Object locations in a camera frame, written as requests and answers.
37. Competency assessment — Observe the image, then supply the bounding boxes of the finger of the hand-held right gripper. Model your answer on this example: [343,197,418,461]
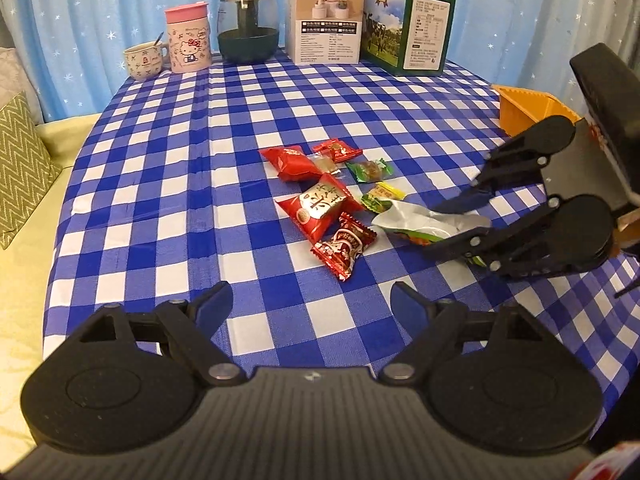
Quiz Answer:
[421,199,559,279]
[432,131,547,214]

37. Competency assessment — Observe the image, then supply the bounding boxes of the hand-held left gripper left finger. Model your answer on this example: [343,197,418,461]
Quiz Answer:
[75,281,246,386]

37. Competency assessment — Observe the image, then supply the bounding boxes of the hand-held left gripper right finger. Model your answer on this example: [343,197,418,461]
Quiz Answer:
[377,281,556,386]

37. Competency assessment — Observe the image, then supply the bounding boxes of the silver green snack packet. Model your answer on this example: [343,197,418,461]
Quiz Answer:
[371,199,493,267]

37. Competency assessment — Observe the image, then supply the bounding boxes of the orange plastic tray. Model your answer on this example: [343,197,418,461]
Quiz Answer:
[491,83,583,137]

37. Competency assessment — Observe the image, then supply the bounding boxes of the dark red candy packet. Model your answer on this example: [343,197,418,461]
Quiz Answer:
[310,212,378,281]

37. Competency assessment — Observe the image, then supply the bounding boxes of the yellow green candy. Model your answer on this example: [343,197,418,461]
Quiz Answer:
[361,183,408,213]

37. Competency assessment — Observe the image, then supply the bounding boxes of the large red silver-label packet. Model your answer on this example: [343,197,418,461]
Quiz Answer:
[275,174,365,246]

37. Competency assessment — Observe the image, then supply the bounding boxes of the small red candy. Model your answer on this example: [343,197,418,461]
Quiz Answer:
[312,140,364,164]

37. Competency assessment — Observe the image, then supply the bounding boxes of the red snack packet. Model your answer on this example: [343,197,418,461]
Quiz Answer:
[258,146,346,183]

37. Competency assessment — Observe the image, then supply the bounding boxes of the blue white checkered tablecloth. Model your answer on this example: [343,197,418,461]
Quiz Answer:
[42,55,640,441]

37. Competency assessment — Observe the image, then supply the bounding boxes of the green cardboard box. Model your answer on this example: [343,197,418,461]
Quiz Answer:
[357,0,458,77]

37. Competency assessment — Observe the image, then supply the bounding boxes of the pale yellow sofa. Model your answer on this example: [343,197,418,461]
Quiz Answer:
[0,112,103,480]

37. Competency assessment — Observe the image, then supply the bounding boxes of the white cardboard box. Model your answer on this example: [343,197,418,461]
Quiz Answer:
[285,0,366,66]

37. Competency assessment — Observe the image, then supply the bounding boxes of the green zigzag cushion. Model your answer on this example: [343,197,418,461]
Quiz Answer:
[0,91,63,251]

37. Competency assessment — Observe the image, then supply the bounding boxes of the white patterned mug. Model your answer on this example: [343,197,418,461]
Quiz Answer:
[123,40,170,82]

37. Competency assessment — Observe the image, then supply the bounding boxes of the pink cartoon cup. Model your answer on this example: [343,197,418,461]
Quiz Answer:
[165,2,213,75]

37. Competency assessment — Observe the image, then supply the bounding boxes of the dark green glass jar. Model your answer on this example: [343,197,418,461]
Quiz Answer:
[216,0,280,65]

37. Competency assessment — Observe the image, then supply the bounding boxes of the grey pillow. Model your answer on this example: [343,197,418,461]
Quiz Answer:
[0,47,41,126]

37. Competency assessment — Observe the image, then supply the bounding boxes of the blue star-print curtain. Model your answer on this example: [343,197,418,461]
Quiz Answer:
[0,0,640,126]

